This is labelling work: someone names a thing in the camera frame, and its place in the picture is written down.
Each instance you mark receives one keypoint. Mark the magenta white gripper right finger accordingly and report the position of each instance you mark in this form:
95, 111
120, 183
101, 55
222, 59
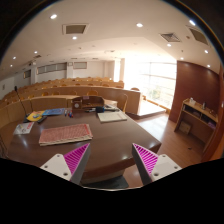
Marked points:
152, 166

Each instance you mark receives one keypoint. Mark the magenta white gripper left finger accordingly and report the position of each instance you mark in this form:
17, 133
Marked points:
69, 166

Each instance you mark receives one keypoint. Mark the red patterned folded towel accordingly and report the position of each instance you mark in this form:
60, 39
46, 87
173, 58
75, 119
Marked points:
66, 134

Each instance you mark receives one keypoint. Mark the black remote control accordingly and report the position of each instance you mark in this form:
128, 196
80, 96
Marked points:
42, 119

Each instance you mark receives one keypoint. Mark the blue book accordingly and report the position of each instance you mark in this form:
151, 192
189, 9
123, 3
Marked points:
51, 112

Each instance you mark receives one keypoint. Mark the beige folded cloth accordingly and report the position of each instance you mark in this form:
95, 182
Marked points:
111, 117

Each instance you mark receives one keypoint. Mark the yellow round disc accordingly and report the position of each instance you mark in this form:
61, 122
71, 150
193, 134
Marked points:
35, 116

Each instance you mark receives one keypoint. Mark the white paper booklet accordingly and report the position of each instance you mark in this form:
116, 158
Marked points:
23, 128

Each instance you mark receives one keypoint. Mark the wooden desktop lectern box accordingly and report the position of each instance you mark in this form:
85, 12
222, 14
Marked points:
86, 102

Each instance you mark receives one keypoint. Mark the wooden shelf cabinet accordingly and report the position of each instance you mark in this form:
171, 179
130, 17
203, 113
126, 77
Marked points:
196, 120

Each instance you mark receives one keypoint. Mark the black microphone stand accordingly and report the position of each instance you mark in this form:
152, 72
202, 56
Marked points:
25, 114

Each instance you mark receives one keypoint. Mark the wooden chair behind desk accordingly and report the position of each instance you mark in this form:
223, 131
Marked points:
124, 102

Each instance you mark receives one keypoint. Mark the long curved wooden desk row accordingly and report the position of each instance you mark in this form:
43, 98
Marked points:
109, 93

